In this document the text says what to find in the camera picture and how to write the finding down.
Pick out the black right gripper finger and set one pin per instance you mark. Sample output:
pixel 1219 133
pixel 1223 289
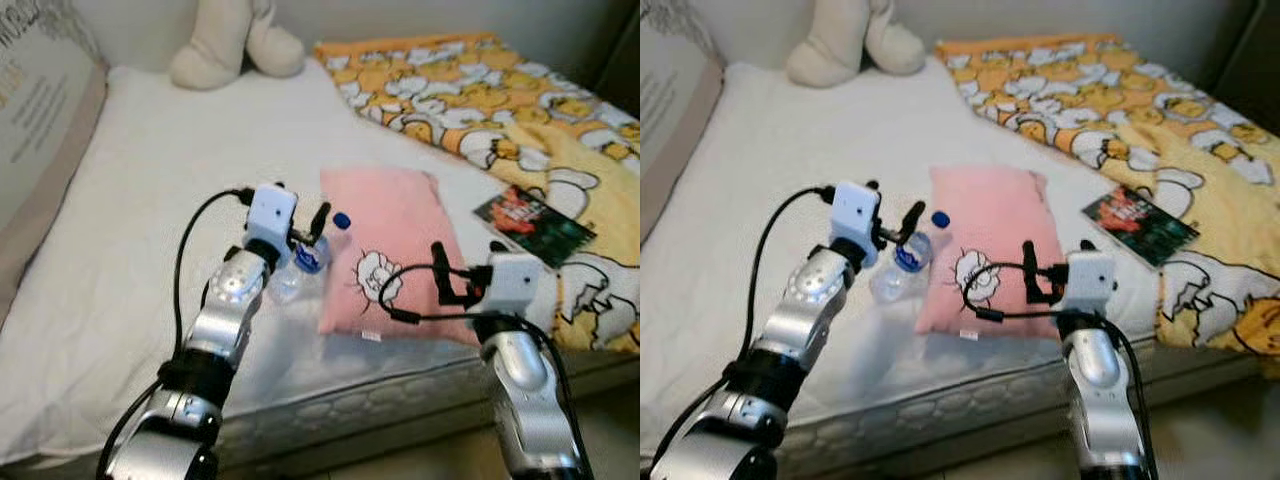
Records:
pixel 440 270
pixel 1029 270

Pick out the clear blue-capped water bottle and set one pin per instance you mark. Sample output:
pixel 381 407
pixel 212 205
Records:
pixel 312 260
pixel 910 258

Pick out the pink cartoon print pillow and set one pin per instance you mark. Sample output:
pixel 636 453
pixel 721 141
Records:
pixel 990 225
pixel 400 230

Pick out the dark red-green cover book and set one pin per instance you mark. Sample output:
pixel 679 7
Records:
pixel 530 225
pixel 1135 222

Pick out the yellow cartoon print blanket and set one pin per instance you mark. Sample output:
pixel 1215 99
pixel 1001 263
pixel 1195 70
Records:
pixel 1080 90
pixel 460 90

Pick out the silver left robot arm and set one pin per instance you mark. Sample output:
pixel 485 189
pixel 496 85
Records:
pixel 215 320
pixel 815 320

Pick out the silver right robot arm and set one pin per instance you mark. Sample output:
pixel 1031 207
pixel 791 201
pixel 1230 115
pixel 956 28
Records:
pixel 520 390
pixel 1095 390

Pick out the white quilted mattress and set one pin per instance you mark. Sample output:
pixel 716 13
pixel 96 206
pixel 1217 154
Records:
pixel 180 150
pixel 800 150

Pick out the cream plush toy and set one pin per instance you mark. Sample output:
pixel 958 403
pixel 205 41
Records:
pixel 830 55
pixel 215 55

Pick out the grey ornament print headboard cushion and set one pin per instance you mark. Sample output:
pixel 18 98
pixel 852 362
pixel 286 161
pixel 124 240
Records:
pixel 40 110
pixel 670 90

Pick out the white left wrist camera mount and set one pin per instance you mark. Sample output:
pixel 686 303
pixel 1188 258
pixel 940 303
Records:
pixel 855 212
pixel 272 212

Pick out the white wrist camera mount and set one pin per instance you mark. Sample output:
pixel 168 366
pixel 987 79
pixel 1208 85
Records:
pixel 272 212
pixel 855 212
pixel 1090 282
pixel 515 283

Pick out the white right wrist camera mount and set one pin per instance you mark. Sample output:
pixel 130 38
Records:
pixel 515 283
pixel 1090 282

